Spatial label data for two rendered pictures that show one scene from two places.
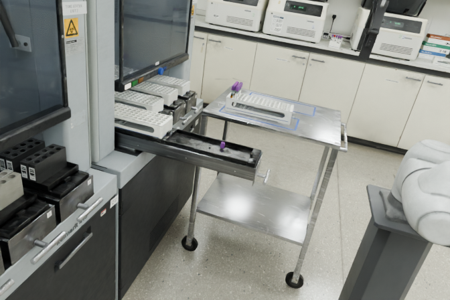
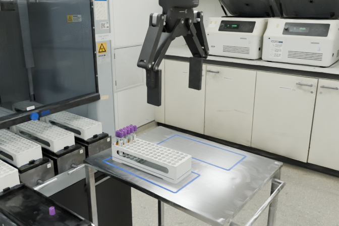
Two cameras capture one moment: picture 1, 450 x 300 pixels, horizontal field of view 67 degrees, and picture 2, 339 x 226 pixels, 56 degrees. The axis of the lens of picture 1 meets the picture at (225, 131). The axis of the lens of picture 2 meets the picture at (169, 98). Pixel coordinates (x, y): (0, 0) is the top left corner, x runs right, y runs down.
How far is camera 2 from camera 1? 0.81 m
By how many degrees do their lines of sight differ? 24
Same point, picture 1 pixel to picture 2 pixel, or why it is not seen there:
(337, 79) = not seen: outside the picture
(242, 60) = (242, 90)
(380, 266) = not seen: outside the picture
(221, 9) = (218, 40)
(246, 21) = (243, 49)
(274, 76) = (278, 107)
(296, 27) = (299, 51)
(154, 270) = not seen: outside the picture
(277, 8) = (275, 32)
